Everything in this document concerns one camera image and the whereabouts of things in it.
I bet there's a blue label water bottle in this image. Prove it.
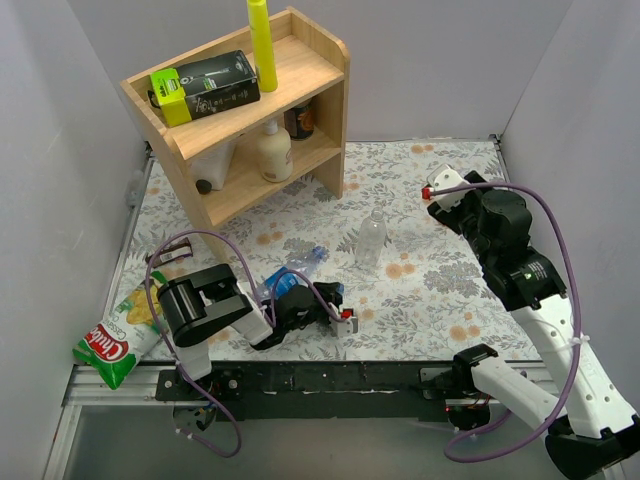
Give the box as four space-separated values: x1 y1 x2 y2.
254 246 329 306

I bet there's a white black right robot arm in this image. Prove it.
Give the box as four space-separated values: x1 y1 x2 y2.
422 164 639 479

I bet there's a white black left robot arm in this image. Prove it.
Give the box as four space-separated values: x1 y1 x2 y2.
156 264 355 400

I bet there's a cream lotion pump bottle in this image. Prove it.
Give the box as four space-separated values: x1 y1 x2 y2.
256 119 293 183

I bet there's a yellow tall bottle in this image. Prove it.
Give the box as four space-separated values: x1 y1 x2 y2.
247 0 278 92

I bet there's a clear plastic cup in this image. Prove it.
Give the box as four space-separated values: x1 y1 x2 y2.
355 207 387 269

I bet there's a floral patterned table mat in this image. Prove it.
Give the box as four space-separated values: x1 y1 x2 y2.
107 139 571 362

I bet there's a brown chocolate bar wrapper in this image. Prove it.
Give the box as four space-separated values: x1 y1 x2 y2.
145 238 193 268

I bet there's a white jug black cap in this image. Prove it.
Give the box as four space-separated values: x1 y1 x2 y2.
190 141 236 195

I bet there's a chips snack bag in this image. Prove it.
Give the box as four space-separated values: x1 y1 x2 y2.
72 281 161 390

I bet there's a dark jar on shelf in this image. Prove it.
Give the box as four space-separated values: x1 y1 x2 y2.
284 99 314 141

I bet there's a black green product box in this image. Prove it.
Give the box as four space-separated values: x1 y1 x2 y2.
147 50 261 127

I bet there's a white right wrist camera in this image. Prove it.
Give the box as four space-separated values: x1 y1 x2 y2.
422 164 469 212

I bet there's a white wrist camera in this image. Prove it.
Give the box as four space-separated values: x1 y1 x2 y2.
329 308 359 338
422 164 469 212

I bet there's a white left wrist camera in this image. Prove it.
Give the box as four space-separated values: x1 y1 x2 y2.
329 308 359 338

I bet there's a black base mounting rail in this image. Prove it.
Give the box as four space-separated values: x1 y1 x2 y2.
154 359 511 436

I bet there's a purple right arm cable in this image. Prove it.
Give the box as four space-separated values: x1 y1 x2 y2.
424 180 584 464

